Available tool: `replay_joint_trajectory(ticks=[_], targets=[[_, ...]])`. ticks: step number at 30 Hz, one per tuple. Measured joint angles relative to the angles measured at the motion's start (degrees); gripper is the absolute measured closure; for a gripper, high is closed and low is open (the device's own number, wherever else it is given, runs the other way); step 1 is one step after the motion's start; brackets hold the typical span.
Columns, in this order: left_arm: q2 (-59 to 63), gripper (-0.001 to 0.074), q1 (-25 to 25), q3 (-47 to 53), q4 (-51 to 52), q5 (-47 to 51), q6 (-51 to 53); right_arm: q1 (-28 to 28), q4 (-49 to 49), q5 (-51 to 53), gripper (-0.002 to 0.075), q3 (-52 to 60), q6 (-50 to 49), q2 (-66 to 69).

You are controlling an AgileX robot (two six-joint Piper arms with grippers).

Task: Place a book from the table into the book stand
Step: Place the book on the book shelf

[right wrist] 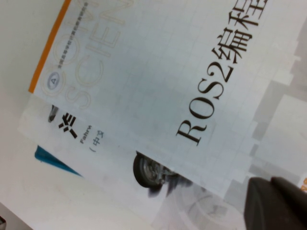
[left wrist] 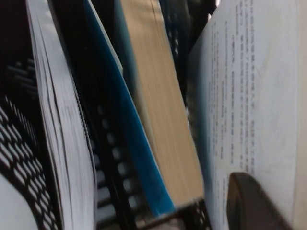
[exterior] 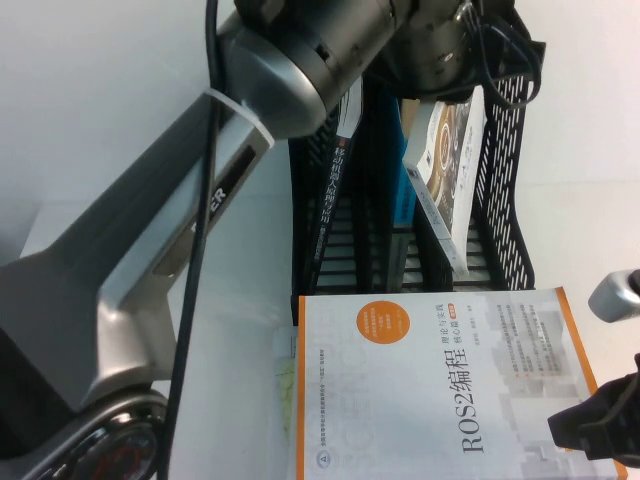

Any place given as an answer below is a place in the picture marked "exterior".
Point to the white driverless car book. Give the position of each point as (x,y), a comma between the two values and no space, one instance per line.
(450,165)

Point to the white orange ROS2 book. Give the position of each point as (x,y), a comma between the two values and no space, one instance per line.
(450,390)

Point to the white zip tie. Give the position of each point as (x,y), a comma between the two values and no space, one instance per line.
(245,112)

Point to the stained white paper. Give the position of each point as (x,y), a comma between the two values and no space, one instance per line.
(286,390)

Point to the black plastic book stand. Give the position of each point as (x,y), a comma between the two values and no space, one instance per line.
(505,165)

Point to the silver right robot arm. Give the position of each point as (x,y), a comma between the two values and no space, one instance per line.
(612,295)

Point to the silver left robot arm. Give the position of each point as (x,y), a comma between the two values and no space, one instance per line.
(150,250)

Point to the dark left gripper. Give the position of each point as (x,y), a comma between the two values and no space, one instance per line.
(435,50)

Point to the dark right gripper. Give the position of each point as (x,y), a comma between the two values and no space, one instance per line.
(622,425)

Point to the blue spine book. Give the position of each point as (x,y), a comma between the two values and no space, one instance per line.
(404,200)

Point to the black spine robotics book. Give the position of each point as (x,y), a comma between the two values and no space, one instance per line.
(334,190)

